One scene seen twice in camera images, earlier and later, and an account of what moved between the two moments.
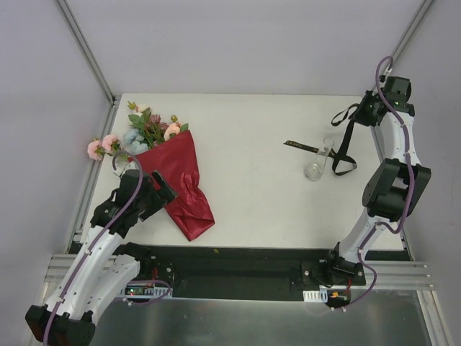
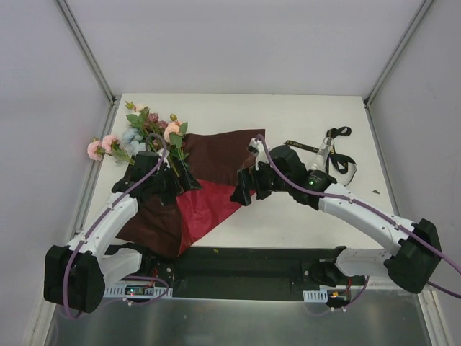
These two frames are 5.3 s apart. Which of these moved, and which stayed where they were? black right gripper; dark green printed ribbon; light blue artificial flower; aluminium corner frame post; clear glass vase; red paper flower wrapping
Moved: black right gripper; red paper flower wrapping; dark green printed ribbon
Stayed: clear glass vase; light blue artificial flower; aluminium corner frame post
